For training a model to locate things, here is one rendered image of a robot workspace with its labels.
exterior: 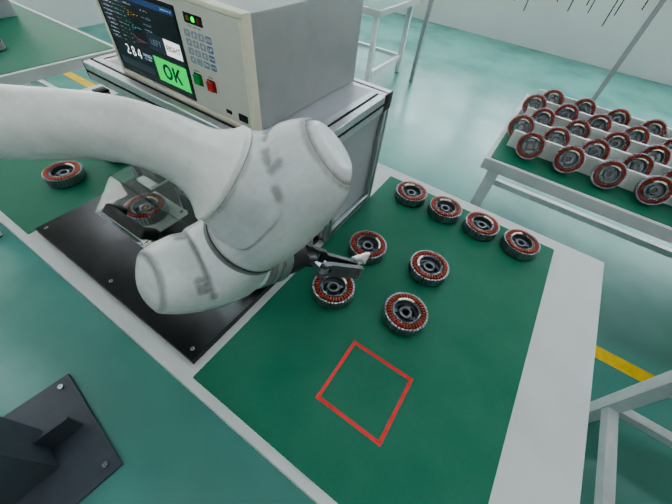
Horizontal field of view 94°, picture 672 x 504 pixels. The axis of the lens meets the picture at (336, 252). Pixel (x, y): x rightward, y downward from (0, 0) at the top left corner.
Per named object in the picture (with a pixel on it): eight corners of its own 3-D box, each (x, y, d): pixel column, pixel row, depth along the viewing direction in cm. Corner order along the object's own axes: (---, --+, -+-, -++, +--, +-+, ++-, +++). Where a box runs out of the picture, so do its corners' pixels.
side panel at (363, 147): (325, 242, 96) (334, 148, 72) (317, 237, 97) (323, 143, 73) (370, 196, 112) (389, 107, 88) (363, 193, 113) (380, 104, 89)
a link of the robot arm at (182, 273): (247, 306, 49) (298, 265, 42) (144, 343, 36) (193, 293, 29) (218, 248, 51) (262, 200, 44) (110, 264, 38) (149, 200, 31)
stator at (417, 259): (448, 265, 94) (453, 257, 91) (440, 293, 87) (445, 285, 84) (413, 251, 96) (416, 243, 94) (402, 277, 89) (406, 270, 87)
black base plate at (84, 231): (193, 364, 69) (191, 360, 67) (39, 233, 89) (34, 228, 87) (318, 241, 96) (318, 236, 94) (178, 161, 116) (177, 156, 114)
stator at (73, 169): (62, 193, 100) (55, 184, 97) (39, 181, 102) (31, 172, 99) (94, 176, 106) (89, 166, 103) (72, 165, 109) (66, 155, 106)
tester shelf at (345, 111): (289, 182, 62) (288, 162, 59) (90, 79, 83) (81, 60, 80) (389, 107, 88) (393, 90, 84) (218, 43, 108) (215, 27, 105)
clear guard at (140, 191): (177, 273, 54) (166, 251, 49) (95, 213, 61) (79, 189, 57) (296, 183, 72) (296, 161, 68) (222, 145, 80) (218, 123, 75)
